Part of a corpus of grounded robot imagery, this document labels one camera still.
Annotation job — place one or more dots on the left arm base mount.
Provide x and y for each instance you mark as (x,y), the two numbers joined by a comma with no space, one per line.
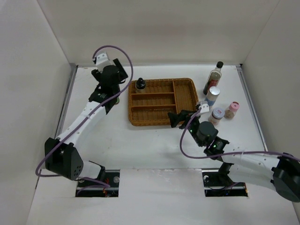
(88,188)

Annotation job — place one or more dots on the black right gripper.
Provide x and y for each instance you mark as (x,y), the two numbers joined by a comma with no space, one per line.
(176,118)

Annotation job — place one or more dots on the small black-capped glass jar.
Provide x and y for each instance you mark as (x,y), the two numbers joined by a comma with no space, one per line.
(140,85)

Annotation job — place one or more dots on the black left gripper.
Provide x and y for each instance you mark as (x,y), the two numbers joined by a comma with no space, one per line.
(122,75)

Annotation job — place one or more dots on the pink-lid spice jar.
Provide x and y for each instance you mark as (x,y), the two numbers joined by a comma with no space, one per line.
(231,110)

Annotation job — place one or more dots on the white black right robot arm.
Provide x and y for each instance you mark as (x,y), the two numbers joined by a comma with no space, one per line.
(277,171)

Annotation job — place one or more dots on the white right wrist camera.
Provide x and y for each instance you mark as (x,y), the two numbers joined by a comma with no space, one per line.
(203,107)

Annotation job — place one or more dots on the white-lid spice jar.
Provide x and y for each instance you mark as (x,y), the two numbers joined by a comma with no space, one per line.
(216,115)

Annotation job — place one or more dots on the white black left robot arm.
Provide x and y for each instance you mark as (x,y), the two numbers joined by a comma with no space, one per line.
(62,154)

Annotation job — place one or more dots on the tall soy sauce bottle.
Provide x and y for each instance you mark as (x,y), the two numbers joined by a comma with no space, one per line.
(214,77)

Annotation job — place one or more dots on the brown wicker divided tray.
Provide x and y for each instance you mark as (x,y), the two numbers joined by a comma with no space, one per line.
(150,106)

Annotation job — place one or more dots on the silver-lid jar blue label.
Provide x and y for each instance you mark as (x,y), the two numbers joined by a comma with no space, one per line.
(212,95)

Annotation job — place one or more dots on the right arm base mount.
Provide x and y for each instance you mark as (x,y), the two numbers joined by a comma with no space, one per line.
(218,185)

